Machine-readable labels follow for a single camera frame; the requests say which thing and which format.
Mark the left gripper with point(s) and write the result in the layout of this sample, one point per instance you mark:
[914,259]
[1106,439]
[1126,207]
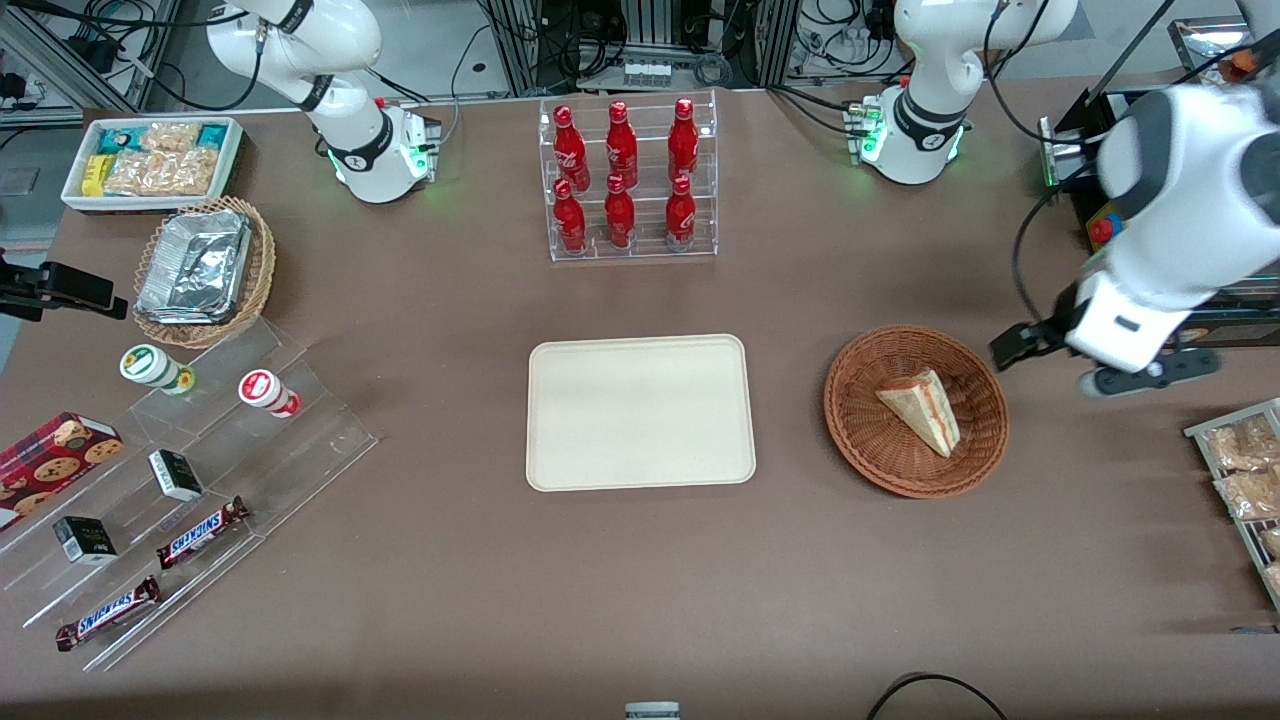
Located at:
[1052,331]

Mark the triangular sandwich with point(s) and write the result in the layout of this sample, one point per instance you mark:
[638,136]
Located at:
[925,405]

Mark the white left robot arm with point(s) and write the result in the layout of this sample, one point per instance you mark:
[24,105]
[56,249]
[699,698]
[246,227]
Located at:
[930,60]

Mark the brown wicker basket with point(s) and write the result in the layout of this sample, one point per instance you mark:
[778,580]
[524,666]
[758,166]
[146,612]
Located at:
[870,420]

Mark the tray of packaged snacks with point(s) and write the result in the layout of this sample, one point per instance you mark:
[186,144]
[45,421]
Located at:
[1195,432]

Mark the beige plastic tray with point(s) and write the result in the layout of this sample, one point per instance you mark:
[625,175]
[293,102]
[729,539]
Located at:
[640,415]

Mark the light wicker basket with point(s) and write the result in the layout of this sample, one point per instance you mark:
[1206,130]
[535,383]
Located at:
[262,270]

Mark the black food warmer machine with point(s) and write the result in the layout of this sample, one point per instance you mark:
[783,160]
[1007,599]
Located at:
[1075,110]

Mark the clear bag of snacks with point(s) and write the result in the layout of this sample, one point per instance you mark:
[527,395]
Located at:
[1250,495]
[1240,445]
[1272,542]
[1274,580]

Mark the red sausage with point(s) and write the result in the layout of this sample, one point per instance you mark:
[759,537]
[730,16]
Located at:
[1240,64]

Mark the red cola bottle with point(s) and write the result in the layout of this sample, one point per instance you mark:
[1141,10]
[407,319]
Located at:
[570,222]
[683,140]
[680,218]
[619,218]
[570,150]
[621,148]

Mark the clear acrylic bottle rack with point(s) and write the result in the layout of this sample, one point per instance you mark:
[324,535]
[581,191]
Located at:
[650,245]

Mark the white connector block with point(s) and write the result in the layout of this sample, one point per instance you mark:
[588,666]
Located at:
[646,72]

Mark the small grey box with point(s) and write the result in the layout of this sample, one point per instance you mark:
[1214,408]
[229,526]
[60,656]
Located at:
[652,711]

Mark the clear acrylic stepped shelf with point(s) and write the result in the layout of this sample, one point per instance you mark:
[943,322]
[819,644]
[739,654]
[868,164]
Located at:
[300,450]

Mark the red lid yogurt cup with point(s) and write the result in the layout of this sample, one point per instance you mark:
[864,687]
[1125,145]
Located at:
[262,388]

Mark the aluminium foil container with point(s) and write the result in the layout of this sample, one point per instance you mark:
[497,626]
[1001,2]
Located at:
[195,265]

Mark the teal snack packet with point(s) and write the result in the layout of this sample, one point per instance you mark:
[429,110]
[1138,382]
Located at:
[212,135]
[117,139]

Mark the Snickers chocolate bar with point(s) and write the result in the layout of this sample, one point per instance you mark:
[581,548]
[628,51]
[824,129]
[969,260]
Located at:
[200,533]
[108,613]

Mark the small black carton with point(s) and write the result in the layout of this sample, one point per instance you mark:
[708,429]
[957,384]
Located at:
[176,475]
[85,540]

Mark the green lid yogurt cup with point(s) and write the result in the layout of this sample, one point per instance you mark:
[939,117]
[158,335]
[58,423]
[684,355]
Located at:
[150,365]

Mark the clear bag of crackers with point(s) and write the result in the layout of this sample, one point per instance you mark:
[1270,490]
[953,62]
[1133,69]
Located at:
[160,172]
[170,135]

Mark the yellow snack packet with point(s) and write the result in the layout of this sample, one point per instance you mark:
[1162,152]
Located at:
[94,175]

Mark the black clamp device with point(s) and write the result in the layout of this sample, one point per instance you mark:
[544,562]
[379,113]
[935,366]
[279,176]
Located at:
[70,285]

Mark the white rectangular snack bin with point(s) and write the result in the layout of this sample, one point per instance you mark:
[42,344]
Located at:
[75,198]

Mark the red cookie box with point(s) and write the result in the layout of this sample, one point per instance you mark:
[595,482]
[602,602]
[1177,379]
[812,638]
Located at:
[50,465]

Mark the aluminium frame rack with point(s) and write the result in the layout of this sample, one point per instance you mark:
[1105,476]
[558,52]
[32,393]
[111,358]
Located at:
[530,45]

